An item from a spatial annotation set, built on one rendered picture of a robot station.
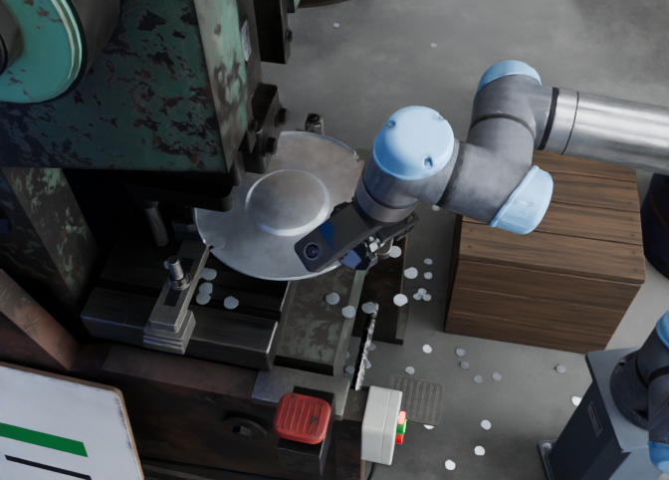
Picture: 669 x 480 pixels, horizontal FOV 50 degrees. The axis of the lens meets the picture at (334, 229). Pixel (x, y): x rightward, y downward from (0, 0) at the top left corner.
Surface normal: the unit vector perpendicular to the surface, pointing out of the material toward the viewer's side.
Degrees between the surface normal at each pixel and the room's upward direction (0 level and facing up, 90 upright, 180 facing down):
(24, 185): 90
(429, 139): 19
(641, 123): 25
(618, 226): 0
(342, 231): 36
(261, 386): 0
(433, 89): 0
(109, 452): 78
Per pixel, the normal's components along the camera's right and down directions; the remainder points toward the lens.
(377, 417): -0.02, -0.61
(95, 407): -0.23, 0.63
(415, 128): 0.17, -0.37
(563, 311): -0.18, 0.78
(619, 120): -0.09, -0.22
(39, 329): 0.93, -0.02
